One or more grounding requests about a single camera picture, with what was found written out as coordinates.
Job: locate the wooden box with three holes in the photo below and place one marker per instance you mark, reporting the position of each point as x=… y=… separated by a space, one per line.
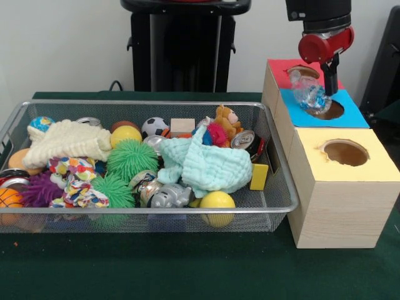
x=343 y=212

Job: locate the colourful patterned cloth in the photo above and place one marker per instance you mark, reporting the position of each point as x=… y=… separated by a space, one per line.
x=78 y=187

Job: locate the black stand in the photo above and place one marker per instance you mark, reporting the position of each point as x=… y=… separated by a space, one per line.
x=384 y=62

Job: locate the small orange basketball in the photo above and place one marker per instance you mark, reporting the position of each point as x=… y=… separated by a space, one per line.
x=11 y=198

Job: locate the yellow tennis ball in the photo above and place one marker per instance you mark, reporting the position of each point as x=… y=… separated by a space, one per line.
x=125 y=136

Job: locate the green spiky rubber ball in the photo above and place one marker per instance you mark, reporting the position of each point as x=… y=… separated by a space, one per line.
x=132 y=159
x=114 y=192

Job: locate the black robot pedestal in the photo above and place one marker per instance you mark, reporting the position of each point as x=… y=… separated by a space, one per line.
x=187 y=47

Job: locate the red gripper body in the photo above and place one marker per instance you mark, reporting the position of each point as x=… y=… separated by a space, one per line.
x=322 y=47

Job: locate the purple spiky rubber ball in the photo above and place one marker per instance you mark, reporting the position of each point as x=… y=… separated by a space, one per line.
x=39 y=190

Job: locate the shallow mesh bin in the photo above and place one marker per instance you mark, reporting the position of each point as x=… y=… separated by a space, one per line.
x=156 y=223

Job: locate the dark green table cloth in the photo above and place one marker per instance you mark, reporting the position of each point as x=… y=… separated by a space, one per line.
x=392 y=112
x=187 y=268

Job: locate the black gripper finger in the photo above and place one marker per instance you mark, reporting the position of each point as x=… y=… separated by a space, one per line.
x=336 y=64
x=330 y=81

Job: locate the small soccer ball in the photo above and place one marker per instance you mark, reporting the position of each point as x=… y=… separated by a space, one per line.
x=153 y=126

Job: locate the smooth yellow ball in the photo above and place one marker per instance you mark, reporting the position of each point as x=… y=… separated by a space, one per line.
x=217 y=203

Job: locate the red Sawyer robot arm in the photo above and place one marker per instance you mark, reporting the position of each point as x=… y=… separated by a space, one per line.
x=318 y=12

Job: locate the mint muslin cloth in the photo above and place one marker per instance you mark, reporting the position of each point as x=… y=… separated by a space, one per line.
x=212 y=165

